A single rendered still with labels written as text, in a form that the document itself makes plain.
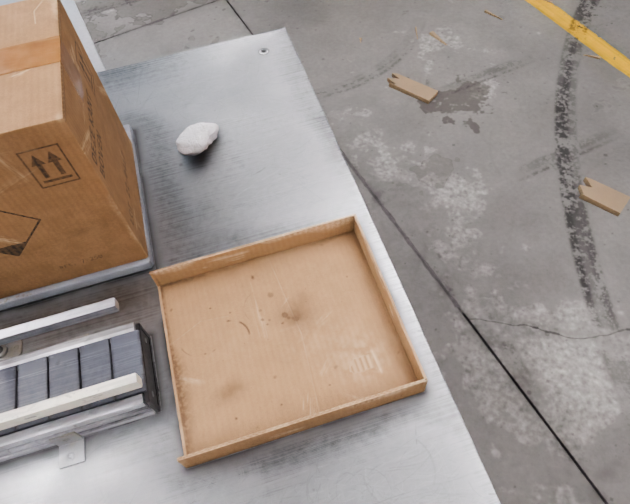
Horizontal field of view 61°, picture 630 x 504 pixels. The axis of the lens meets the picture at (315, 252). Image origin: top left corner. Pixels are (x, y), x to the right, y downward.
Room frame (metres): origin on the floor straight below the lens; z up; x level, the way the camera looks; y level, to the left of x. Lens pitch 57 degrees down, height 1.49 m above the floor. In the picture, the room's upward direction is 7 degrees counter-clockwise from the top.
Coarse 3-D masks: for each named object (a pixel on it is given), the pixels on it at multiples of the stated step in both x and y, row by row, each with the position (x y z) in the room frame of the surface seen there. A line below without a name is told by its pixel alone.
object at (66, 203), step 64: (0, 64) 0.54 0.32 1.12; (64, 64) 0.54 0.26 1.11; (0, 128) 0.43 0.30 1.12; (64, 128) 0.43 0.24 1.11; (0, 192) 0.42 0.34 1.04; (64, 192) 0.43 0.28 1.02; (128, 192) 0.51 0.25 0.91; (0, 256) 0.41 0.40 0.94; (64, 256) 0.42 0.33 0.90; (128, 256) 0.43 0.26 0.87
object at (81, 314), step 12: (108, 300) 0.31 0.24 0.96; (72, 312) 0.30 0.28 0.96; (84, 312) 0.30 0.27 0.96; (96, 312) 0.30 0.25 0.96; (108, 312) 0.30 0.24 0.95; (24, 324) 0.29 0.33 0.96; (36, 324) 0.29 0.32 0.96; (48, 324) 0.29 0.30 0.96; (60, 324) 0.29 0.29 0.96; (72, 324) 0.29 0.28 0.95; (0, 336) 0.28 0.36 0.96; (12, 336) 0.28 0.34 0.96; (24, 336) 0.28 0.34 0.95
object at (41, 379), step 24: (120, 336) 0.30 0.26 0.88; (48, 360) 0.28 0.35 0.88; (72, 360) 0.28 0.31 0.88; (96, 360) 0.27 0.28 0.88; (120, 360) 0.27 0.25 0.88; (0, 384) 0.26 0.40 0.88; (24, 384) 0.25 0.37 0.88; (48, 384) 0.25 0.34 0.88; (72, 384) 0.25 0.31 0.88; (144, 384) 0.24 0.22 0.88; (0, 408) 0.23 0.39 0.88; (0, 432) 0.20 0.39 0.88
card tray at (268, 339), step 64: (256, 256) 0.42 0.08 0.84; (320, 256) 0.41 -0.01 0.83; (192, 320) 0.34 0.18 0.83; (256, 320) 0.32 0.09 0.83; (320, 320) 0.31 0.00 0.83; (384, 320) 0.30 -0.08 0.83; (192, 384) 0.25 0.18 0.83; (256, 384) 0.24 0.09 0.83; (320, 384) 0.23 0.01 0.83; (384, 384) 0.22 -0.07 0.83; (192, 448) 0.17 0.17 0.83
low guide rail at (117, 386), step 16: (96, 384) 0.23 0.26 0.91; (112, 384) 0.23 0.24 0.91; (128, 384) 0.22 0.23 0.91; (48, 400) 0.22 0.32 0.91; (64, 400) 0.21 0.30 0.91; (80, 400) 0.21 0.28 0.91; (96, 400) 0.22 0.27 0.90; (0, 416) 0.20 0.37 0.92; (16, 416) 0.20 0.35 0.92; (32, 416) 0.20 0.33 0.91
